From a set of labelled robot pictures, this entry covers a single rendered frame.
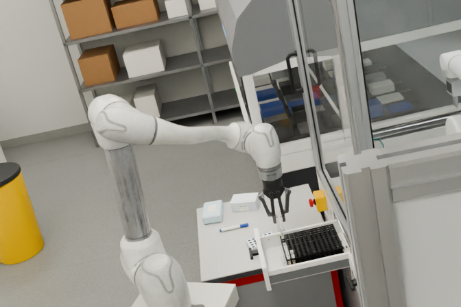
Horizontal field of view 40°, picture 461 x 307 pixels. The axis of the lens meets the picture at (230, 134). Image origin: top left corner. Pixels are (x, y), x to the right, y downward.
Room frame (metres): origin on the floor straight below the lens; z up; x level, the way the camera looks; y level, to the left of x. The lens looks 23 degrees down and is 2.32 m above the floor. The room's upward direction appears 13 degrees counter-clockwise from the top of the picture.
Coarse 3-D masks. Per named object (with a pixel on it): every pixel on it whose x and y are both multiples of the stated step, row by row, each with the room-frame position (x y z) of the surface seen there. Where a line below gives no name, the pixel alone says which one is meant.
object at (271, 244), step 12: (300, 228) 2.24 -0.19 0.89; (336, 228) 2.24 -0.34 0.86; (264, 240) 2.24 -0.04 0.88; (276, 240) 2.24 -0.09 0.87; (264, 252) 2.22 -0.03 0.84; (276, 252) 2.20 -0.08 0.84; (348, 252) 2.01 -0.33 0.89; (276, 264) 2.12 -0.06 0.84; (300, 264) 2.00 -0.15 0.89; (312, 264) 2.00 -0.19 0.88; (324, 264) 2.00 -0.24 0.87; (336, 264) 2.00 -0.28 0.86; (348, 264) 2.00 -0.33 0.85; (276, 276) 2.00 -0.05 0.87; (288, 276) 2.00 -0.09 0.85; (300, 276) 2.00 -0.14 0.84
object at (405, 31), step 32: (384, 0) 1.59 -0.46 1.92; (416, 0) 1.59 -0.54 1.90; (448, 0) 1.59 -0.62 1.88; (384, 32) 1.59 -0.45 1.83; (416, 32) 1.59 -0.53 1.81; (448, 32) 1.59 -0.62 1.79; (384, 64) 1.59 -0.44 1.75; (416, 64) 1.59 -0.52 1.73; (448, 64) 1.59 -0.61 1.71; (384, 96) 1.59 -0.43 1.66; (416, 96) 1.59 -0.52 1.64; (448, 96) 1.59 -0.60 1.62; (384, 128) 1.59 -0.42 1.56; (416, 128) 1.59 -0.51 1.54; (448, 128) 1.59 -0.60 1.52
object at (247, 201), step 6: (234, 198) 2.77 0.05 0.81; (240, 198) 2.76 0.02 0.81; (246, 198) 2.75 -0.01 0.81; (252, 198) 2.73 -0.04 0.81; (258, 198) 2.76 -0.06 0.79; (234, 204) 2.73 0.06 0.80; (240, 204) 2.72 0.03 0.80; (246, 204) 2.71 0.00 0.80; (252, 204) 2.70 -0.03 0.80; (258, 204) 2.74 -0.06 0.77; (234, 210) 2.73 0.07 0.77; (240, 210) 2.72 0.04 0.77; (246, 210) 2.71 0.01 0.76
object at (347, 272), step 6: (324, 216) 2.57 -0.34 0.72; (342, 270) 2.30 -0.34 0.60; (348, 270) 2.12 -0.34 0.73; (342, 276) 2.32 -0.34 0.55; (342, 282) 2.36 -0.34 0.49; (342, 288) 2.39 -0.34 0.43; (348, 288) 2.20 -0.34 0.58; (342, 294) 2.43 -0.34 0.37; (348, 294) 2.23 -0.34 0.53; (354, 294) 2.08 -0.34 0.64; (342, 300) 2.46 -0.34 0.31; (348, 300) 2.26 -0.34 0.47; (354, 300) 2.10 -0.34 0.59; (348, 306) 2.30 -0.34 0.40; (354, 306) 2.13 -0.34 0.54; (360, 306) 1.98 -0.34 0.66
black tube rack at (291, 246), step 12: (312, 228) 2.22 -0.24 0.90; (324, 228) 2.19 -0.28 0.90; (288, 240) 2.17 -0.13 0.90; (300, 240) 2.16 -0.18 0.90; (312, 240) 2.18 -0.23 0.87; (324, 240) 2.11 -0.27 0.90; (336, 240) 2.10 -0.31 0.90; (300, 252) 2.07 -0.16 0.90; (312, 252) 2.05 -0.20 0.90; (324, 252) 2.04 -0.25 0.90; (336, 252) 2.07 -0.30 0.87; (288, 264) 2.05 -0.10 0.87
